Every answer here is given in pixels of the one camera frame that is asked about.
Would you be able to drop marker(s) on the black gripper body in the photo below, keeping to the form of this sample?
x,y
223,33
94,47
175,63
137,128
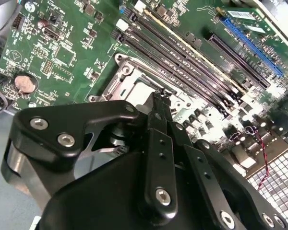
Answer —
x,y
98,198

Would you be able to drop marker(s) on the metal socket cover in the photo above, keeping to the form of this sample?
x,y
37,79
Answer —
x,y
124,83

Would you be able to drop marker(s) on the silver green CPU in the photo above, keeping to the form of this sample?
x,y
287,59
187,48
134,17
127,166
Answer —
x,y
141,89

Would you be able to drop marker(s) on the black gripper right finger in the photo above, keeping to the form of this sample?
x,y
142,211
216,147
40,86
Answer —
x,y
206,163

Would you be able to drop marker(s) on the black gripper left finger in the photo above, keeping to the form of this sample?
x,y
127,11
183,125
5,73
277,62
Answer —
x,y
62,117

